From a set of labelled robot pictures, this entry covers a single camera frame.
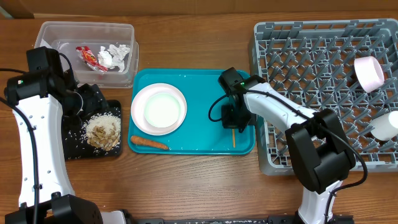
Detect grey dishwasher rack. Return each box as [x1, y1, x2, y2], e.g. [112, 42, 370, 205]
[248, 19, 397, 172]

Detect wooden chopstick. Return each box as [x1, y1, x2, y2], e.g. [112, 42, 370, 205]
[232, 129, 236, 148]

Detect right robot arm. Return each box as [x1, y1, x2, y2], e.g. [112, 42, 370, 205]
[218, 67, 356, 223]

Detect peanut shells pile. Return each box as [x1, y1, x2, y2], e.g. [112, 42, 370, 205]
[86, 126, 120, 151]

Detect cream bowl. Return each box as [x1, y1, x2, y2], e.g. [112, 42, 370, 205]
[144, 93, 180, 128]

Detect teal serving tray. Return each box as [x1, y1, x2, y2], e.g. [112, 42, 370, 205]
[127, 68, 255, 156]

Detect red snack wrapper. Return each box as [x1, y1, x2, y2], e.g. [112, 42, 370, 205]
[76, 46, 108, 72]

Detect small white plate bowl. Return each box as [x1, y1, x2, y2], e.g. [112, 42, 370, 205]
[354, 56, 384, 93]

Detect small white cup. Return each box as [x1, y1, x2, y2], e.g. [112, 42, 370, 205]
[370, 111, 398, 141]

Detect clear plastic waste bin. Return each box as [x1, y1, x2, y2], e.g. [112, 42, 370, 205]
[34, 21, 139, 88]

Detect orange carrot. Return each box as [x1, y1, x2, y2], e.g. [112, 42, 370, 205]
[131, 136, 169, 151]

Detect large white plate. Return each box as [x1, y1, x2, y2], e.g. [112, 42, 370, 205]
[131, 83, 187, 136]

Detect black food waste tray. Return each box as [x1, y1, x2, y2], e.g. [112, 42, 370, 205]
[62, 100, 122, 160]

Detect white rice pile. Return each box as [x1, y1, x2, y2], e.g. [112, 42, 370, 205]
[86, 115, 122, 132]

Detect foil wrapper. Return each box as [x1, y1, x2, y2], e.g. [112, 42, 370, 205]
[98, 44, 130, 72]

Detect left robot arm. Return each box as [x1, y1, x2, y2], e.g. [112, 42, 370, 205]
[1, 47, 134, 223]

